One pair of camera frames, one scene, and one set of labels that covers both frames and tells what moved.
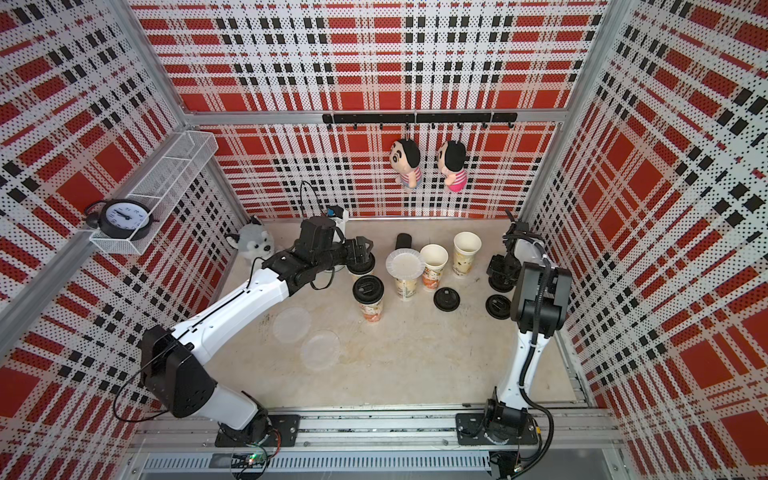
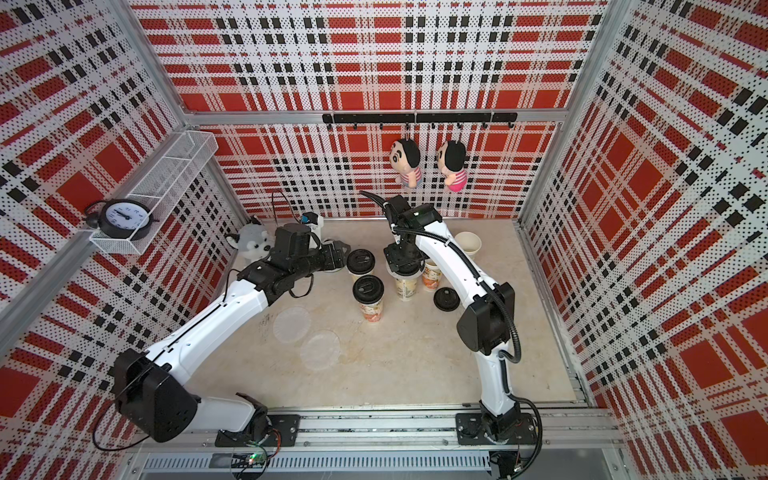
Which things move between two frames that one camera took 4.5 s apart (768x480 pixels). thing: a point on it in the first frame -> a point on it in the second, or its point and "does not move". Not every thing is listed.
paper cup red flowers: [434, 257] does not move
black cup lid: [363, 268] does not move
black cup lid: [368, 289] does not move
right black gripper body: [508, 265] -> [402, 254]
